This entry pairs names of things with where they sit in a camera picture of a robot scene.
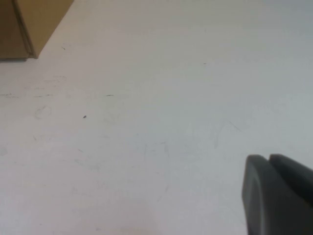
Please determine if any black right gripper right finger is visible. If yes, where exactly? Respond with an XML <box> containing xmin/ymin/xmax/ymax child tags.
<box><xmin>268</xmin><ymin>153</ymin><xmax>313</xmax><ymax>188</ymax></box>

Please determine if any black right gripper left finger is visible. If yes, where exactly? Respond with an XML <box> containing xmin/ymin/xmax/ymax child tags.
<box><xmin>241</xmin><ymin>154</ymin><xmax>313</xmax><ymax>235</ymax></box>

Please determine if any cardboard shoe box with window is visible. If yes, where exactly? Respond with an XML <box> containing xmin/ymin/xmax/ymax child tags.
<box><xmin>0</xmin><ymin>0</ymin><xmax>74</xmax><ymax>62</ymax></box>

